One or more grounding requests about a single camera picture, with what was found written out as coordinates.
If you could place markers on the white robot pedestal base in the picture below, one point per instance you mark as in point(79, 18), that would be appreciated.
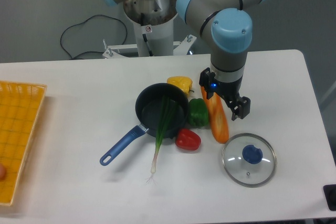
point(153, 23)

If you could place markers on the black corner device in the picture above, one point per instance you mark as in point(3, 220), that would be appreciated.
point(330, 195)

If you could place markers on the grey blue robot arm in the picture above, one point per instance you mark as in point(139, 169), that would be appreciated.
point(222, 24)

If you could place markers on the red bell pepper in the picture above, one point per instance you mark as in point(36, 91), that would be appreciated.
point(188, 140)

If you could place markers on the green bell pepper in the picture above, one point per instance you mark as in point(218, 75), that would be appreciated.
point(198, 113)

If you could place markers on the yellow woven basket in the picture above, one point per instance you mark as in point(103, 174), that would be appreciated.
point(20, 107)

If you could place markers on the orange carrot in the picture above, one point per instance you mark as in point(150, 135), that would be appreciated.
point(217, 117)

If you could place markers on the glass pot lid blue knob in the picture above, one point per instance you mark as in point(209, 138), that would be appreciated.
point(249, 160)

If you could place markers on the yellow bell pepper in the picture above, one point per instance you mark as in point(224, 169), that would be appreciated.
point(182, 82)

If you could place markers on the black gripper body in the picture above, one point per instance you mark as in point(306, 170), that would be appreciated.
point(228, 91)

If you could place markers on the green spring onion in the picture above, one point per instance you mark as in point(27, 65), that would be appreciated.
point(167, 113)

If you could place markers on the dark blue saucepan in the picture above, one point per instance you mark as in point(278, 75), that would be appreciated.
point(148, 109)

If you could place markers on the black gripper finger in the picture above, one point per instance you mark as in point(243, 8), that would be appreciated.
point(240, 107)
point(207, 82)

